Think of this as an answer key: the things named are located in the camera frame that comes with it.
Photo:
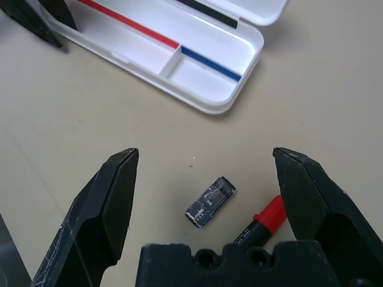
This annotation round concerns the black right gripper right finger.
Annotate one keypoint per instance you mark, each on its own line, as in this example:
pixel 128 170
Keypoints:
pixel 314 203

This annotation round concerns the white plastic pencil case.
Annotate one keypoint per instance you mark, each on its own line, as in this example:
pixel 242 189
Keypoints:
pixel 206 59

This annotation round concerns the black marker with red cap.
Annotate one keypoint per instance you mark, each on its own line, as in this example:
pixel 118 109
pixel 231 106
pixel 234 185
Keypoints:
pixel 269 216

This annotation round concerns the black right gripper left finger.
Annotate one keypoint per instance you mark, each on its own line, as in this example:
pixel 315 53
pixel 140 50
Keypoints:
pixel 98 209

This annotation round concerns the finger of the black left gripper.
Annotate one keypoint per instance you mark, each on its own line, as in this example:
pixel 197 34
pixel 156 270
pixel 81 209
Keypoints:
pixel 61 13
pixel 27 18

